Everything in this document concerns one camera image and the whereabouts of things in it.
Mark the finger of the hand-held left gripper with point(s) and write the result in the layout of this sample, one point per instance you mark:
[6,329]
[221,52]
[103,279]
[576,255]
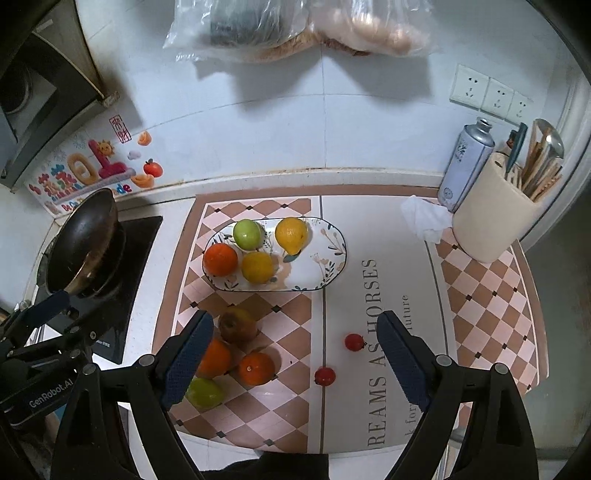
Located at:
[69,334]
[46,304]

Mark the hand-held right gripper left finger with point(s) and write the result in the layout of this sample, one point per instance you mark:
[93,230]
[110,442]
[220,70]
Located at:
[187,360]

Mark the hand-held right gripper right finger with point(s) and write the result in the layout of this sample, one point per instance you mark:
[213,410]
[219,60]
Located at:
[402,364]

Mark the orange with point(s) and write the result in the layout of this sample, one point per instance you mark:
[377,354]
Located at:
[216,357]
[256,368]
[220,259]

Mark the green apple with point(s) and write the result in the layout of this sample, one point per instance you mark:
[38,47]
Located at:
[248,233]
[205,392]

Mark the red cherry tomato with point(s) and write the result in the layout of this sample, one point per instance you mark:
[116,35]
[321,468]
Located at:
[354,342]
[324,376]

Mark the brownish red apple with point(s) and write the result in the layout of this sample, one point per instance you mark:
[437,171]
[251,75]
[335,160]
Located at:
[238,325]

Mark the oval floral plate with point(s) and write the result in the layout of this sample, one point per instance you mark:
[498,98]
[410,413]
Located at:
[309,272]

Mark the black frying pan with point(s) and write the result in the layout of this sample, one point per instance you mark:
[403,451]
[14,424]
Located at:
[83,240]

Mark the checkered table mat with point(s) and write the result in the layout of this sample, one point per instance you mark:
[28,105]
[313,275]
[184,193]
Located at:
[351,304]

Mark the black induction cooktop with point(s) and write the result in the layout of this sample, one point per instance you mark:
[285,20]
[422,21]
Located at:
[138,258]

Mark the yellow citrus fruit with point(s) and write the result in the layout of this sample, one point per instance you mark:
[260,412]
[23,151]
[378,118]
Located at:
[257,266]

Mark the white crumpled tissue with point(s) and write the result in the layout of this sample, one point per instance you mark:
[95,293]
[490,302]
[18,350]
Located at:
[425,219]

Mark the yellow lemon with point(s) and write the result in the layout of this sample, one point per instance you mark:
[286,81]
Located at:
[291,233]

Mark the cream utensil holder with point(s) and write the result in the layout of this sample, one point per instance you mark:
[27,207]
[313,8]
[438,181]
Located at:
[494,217]

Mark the range hood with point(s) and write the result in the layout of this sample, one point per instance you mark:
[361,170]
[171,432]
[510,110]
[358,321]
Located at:
[32,120]

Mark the silver spray can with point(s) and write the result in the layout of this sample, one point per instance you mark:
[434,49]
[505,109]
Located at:
[464,166]

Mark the bundle of wooden chopsticks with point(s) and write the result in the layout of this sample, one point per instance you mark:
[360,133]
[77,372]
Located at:
[538,177]

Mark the wooden cabinet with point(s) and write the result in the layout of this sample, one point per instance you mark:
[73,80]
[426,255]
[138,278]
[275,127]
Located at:
[78,41]

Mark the metal ladle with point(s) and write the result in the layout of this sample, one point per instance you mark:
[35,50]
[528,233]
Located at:
[551,138]

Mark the plastic bag with dark contents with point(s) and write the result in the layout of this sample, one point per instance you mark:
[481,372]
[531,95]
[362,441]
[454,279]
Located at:
[240,27]

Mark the plastic bag with pink contents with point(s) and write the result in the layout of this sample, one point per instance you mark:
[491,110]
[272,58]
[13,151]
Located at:
[374,27]

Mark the colourful wall sticker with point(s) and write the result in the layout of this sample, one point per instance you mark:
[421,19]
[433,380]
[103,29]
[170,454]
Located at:
[83,168]

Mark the white wall socket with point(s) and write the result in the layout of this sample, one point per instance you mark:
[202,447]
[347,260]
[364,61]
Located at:
[498,99]
[520,108]
[470,86]

